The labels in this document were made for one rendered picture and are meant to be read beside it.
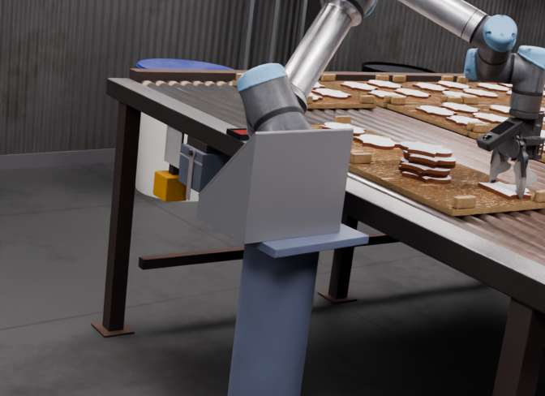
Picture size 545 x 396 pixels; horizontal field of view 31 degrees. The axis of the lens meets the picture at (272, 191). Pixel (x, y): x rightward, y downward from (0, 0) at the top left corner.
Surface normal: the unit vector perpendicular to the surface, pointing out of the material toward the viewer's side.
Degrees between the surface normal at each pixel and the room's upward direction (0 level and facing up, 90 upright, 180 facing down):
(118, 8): 90
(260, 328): 90
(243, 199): 90
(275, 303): 90
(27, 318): 0
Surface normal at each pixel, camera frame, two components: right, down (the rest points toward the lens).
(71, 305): 0.11, -0.96
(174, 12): 0.62, 0.28
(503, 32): -0.04, -0.36
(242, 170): -0.80, 0.07
